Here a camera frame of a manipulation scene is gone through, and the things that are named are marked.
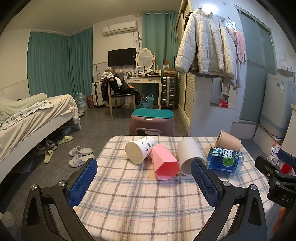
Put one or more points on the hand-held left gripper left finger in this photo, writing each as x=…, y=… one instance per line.
x=83, y=183

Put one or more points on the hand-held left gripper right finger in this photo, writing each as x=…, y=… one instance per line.
x=204, y=185

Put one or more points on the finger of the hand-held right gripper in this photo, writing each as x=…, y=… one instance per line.
x=266, y=164
x=286, y=155

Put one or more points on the blue plastic bottle green label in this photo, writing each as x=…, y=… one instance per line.
x=224, y=160

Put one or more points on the plain white cup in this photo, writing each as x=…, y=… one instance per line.
x=188, y=150

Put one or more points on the brown paper cup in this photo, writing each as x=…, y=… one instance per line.
x=230, y=141

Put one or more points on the pink faceted cup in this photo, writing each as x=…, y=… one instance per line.
x=165, y=163

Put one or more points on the white cup with green print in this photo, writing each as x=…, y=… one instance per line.
x=138, y=150

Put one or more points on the pink white packet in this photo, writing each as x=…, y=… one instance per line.
x=274, y=151

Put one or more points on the white slipper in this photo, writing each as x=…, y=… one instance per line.
x=81, y=160
x=81, y=150

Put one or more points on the green slipper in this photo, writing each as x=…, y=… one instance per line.
x=48, y=156
x=65, y=140

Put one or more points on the white washing machine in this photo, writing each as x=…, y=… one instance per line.
x=277, y=104

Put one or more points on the grey sneakers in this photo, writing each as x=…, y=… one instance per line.
x=44, y=147

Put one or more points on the plaid tablecloth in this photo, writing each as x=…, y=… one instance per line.
x=138, y=199

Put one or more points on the dark cloth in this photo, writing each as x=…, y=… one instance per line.
x=25, y=163

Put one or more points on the bed with beige sheet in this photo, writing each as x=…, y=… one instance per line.
x=34, y=125

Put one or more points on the pink plastic stool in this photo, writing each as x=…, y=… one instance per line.
x=148, y=129

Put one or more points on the purple plastic stool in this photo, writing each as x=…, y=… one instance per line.
x=150, y=126

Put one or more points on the clear water jug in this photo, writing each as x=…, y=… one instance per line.
x=81, y=102

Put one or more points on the red patterned bag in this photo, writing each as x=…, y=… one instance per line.
x=90, y=102

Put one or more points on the teal stool cushion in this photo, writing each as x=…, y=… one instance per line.
x=152, y=113

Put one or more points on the patterned white cloth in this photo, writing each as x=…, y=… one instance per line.
x=27, y=113

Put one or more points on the cream wardrobe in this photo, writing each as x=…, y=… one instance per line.
x=185, y=97

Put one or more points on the cream suitcase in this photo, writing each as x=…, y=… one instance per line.
x=97, y=92

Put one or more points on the wooden chair with dark seat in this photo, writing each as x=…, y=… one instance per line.
x=122, y=96

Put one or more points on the silver suitcase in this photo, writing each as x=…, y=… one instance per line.
x=168, y=92

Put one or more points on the frosted glass door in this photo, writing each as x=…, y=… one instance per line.
x=254, y=60

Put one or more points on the blue plastic basket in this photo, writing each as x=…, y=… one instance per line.
x=146, y=103

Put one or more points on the pale green blanket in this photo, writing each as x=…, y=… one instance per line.
x=18, y=103

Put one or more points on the pile of clothes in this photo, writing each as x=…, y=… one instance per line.
x=113, y=84

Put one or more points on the white dressing table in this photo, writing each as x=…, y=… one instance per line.
x=143, y=80

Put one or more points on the pink garment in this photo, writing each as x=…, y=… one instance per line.
x=240, y=44

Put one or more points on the wide green curtain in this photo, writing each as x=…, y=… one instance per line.
x=48, y=67

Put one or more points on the cardboard box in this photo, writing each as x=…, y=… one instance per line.
x=169, y=68

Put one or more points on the narrow green curtain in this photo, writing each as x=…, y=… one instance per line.
x=81, y=60

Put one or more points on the black television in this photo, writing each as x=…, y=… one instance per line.
x=122, y=56

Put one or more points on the white puffer jacket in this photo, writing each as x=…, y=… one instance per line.
x=205, y=41

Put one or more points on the oval vanity mirror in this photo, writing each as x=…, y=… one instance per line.
x=145, y=58

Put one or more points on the teal curtain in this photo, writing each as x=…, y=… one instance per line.
x=159, y=37

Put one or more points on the white air conditioner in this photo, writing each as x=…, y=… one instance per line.
x=120, y=27

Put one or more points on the white photo frame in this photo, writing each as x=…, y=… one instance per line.
x=140, y=69

